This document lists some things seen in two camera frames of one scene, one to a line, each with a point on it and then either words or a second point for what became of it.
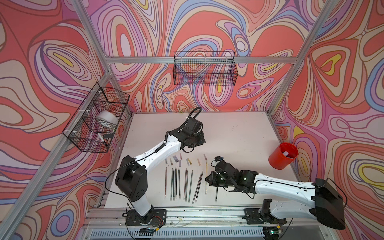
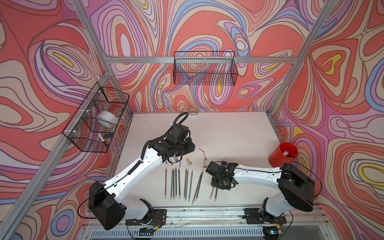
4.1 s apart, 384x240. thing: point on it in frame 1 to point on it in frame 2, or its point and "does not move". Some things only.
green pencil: [171, 198] does not move
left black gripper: [202, 140] to [191, 147]
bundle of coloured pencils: [197, 188] does not move
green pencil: [190, 188] does not move
